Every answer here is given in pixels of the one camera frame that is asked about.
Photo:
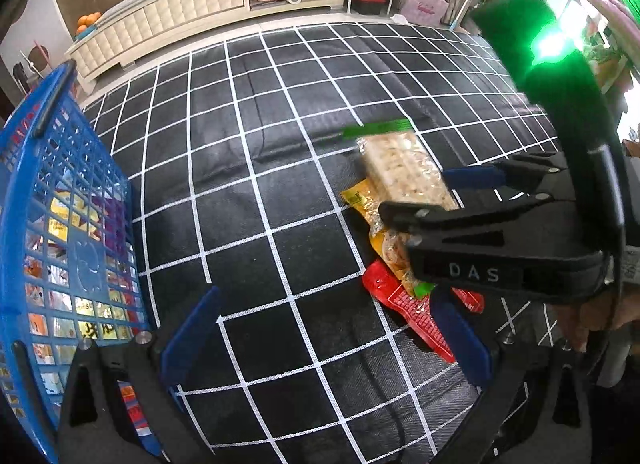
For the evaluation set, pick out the red snack packet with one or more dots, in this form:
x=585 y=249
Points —
x=400 y=304

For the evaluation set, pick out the pile of oranges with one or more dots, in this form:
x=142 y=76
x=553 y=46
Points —
x=89 y=20

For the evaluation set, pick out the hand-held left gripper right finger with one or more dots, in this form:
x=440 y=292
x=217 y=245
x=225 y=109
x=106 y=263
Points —
x=460 y=339

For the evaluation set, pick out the black white checkered mat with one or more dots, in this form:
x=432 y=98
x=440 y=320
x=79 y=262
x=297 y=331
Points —
x=240 y=224

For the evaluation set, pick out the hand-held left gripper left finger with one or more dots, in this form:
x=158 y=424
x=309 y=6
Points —
x=192 y=339

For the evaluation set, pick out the person's right hand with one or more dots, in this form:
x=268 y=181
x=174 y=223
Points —
x=580 y=319

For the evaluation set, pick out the blue plastic mesh basket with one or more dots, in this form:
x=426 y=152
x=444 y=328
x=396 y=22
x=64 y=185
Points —
x=90 y=254

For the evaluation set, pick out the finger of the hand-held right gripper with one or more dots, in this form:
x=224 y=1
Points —
x=425 y=216
x=475 y=177

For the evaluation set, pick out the pile of snack packets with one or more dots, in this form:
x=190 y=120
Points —
x=60 y=326

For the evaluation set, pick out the pink gift bag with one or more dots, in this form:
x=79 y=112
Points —
x=425 y=9

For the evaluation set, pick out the green-edged cracker packet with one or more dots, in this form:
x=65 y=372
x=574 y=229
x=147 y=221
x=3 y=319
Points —
x=400 y=169

